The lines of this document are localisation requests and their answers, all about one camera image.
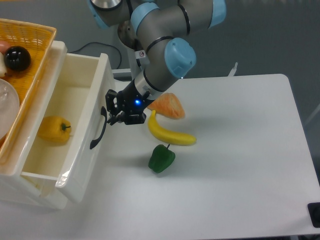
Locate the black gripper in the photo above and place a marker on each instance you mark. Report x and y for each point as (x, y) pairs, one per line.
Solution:
(131, 103)

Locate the white drawer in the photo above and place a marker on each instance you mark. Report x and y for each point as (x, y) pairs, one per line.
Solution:
(61, 171)

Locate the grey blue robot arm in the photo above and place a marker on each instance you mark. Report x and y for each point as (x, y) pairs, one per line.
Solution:
(161, 33)

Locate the white drawer cabinet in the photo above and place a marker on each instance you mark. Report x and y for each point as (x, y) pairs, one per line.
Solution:
(14, 186)

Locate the orange croissant bread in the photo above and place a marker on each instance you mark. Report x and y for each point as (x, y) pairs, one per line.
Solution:
(168, 105)

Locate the yellow bell pepper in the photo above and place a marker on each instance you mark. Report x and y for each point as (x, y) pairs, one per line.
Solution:
(54, 129)

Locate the green bell pepper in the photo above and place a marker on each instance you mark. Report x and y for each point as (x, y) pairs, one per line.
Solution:
(161, 158)

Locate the yellow banana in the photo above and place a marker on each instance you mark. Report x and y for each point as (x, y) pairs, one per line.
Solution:
(168, 136)

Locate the yellow woven basket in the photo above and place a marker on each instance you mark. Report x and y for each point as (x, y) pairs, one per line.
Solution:
(31, 43)

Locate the clear plastic bowl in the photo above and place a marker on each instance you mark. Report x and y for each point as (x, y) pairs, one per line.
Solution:
(9, 107)

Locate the black glossy ball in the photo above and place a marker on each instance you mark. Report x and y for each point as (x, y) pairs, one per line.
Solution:
(17, 58)

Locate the black corner object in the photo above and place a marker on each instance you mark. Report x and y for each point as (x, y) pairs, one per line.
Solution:
(314, 212)

